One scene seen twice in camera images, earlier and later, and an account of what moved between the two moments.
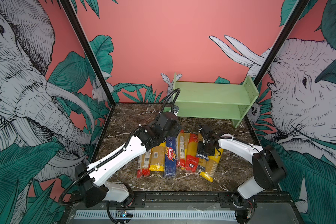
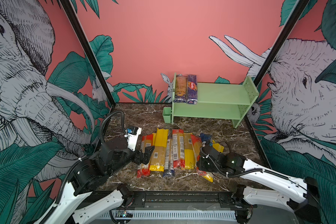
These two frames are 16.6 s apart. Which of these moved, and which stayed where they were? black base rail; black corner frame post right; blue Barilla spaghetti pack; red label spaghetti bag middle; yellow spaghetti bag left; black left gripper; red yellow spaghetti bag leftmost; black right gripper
Moved: black left gripper; blue Barilla spaghetti pack; black right gripper
Stayed: black corner frame post right; red yellow spaghetti bag leftmost; yellow spaghetti bag left; black base rail; red label spaghetti bag middle
